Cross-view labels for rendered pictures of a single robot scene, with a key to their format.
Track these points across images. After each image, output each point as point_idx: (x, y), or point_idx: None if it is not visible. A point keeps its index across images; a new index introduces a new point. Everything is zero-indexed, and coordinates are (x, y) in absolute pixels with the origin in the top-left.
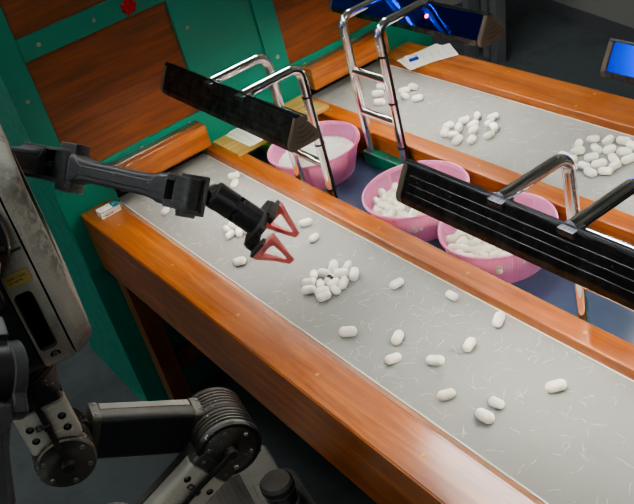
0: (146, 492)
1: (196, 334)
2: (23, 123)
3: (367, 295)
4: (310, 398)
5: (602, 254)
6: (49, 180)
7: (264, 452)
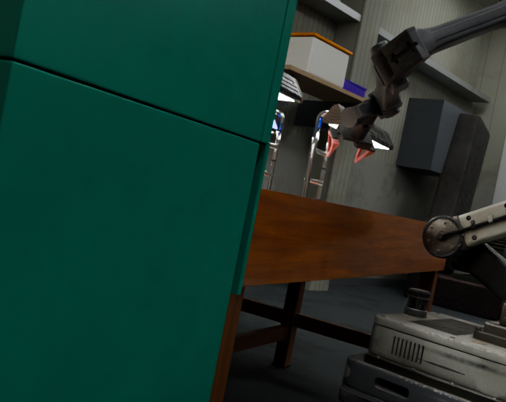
0: None
1: (347, 254)
2: (294, 11)
3: None
4: (409, 219)
5: (379, 130)
6: (412, 72)
7: (382, 314)
